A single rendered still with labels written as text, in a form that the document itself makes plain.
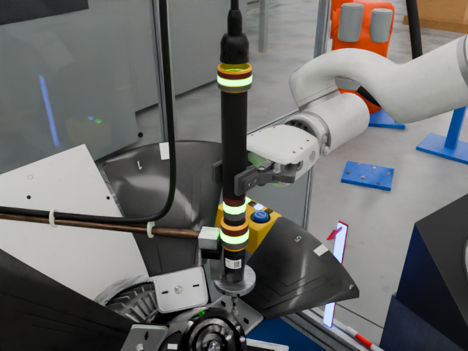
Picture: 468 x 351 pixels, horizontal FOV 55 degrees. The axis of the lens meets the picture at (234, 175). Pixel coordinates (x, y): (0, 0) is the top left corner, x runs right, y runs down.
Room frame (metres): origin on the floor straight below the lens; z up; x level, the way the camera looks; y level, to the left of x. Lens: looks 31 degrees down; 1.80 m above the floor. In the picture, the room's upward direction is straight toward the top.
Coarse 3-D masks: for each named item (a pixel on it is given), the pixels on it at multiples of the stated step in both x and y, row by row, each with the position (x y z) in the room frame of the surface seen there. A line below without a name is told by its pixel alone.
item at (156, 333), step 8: (136, 328) 0.45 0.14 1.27; (144, 328) 0.45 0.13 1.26; (152, 328) 0.46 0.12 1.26; (160, 328) 0.46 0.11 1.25; (128, 336) 0.45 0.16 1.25; (136, 336) 0.45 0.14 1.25; (152, 336) 0.46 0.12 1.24; (160, 336) 0.47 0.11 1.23; (128, 344) 0.45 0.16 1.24; (136, 344) 0.45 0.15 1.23; (144, 344) 0.46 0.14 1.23; (152, 344) 0.46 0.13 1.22; (160, 344) 0.47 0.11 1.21
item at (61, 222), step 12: (0, 216) 0.61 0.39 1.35; (12, 216) 0.61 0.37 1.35; (24, 216) 0.61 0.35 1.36; (36, 216) 0.61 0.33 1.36; (96, 228) 0.59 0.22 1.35; (108, 228) 0.58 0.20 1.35; (120, 228) 0.58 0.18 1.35; (132, 228) 0.58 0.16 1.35; (144, 228) 0.57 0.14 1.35; (156, 228) 0.57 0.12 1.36; (168, 228) 0.57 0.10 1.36
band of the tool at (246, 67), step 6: (222, 66) 0.57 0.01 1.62; (228, 66) 0.58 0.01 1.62; (234, 66) 0.58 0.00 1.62; (240, 66) 0.58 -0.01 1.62; (246, 66) 0.57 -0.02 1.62; (228, 72) 0.54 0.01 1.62; (234, 72) 0.53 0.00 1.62; (240, 72) 0.54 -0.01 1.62; (246, 72) 0.54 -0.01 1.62; (222, 78) 0.54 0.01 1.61; (246, 78) 0.54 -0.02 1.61; (222, 84) 0.54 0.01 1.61; (246, 84) 0.54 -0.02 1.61
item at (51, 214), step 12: (168, 36) 0.57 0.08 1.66; (168, 48) 0.57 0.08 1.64; (168, 60) 0.57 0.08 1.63; (168, 72) 0.57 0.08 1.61; (168, 84) 0.57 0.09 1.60; (168, 96) 0.57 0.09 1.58; (168, 108) 0.57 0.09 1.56; (168, 120) 0.57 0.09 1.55; (168, 132) 0.57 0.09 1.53; (168, 204) 0.57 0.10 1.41; (48, 216) 0.60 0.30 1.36; (60, 216) 0.60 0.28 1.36; (72, 216) 0.59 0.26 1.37; (84, 216) 0.59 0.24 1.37; (96, 216) 0.59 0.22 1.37; (156, 216) 0.57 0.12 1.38
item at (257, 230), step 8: (248, 208) 1.03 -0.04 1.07; (264, 208) 1.03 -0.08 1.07; (248, 216) 0.99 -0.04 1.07; (272, 216) 0.99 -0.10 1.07; (280, 216) 1.00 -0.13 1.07; (216, 224) 1.04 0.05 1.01; (256, 224) 0.96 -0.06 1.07; (264, 224) 0.96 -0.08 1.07; (272, 224) 0.97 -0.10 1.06; (256, 232) 0.93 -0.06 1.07; (264, 232) 0.95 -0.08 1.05; (256, 240) 0.93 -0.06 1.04; (248, 248) 0.95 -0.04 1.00; (256, 248) 0.93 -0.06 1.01
